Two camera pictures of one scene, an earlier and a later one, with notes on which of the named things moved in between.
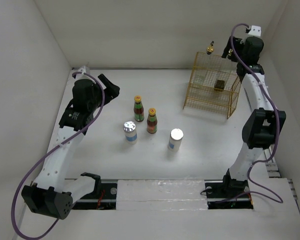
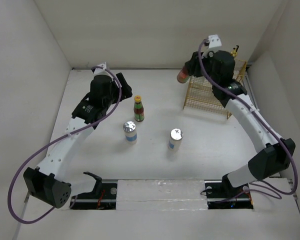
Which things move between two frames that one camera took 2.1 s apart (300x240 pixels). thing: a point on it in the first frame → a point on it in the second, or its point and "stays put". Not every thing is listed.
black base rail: [217, 195] stays put
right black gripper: [239, 42] → [192, 65]
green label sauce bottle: [139, 111] stays put
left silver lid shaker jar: [129, 127] stays put
